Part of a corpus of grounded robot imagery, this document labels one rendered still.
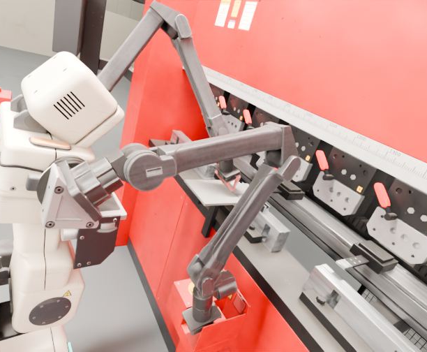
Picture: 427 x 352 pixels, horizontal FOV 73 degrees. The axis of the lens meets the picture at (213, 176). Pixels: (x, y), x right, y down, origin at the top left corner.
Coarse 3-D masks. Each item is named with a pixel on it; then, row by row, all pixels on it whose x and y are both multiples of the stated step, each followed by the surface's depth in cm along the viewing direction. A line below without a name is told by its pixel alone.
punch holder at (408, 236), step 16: (400, 192) 72; (416, 192) 69; (400, 208) 71; (416, 208) 69; (368, 224) 78; (384, 224) 74; (400, 224) 71; (416, 224) 69; (384, 240) 74; (400, 240) 71; (416, 240) 68; (400, 256) 71; (416, 256) 68
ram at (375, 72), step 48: (288, 0) 104; (336, 0) 88; (384, 0) 76; (240, 48) 126; (288, 48) 103; (336, 48) 87; (384, 48) 76; (240, 96) 125; (288, 96) 103; (336, 96) 87; (384, 96) 75; (336, 144) 87; (384, 144) 75
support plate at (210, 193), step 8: (192, 184) 113; (200, 184) 115; (208, 184) 118; (216, 184) 120; (200, 192) 109; (208, 192) 111; (216, 192) 113; (224, 192) 116; (232, 192) 118; (200, 200) 105; (208, 200) 105; (216, 200) 107; (224, 200) 109; (232, 200) 111
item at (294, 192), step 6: (282, 186) 134; (288, 186) 133; (294, 186) 135; (276, 192) 131; (282, 192) 133; (288, 192) 130; (294, 192) 132; (300, 192) 134; (288, 198) 131; (294, 198) 133; (300, 198) 135
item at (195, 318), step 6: (216, 306) 87; (186, 312) 84; (192, 312) 84; (198, 312) 80; (204, 312) 80; (210, 312) 82; (216, 312) 85; (186, 318) 83; (192, 318) 83; (198, 318) 81; (204, 318) 81; (210, 318) 83; (216, 318) 83; (192, 324) 81; (198, 324) 81; (204, 324) 82; (192, 330) 80
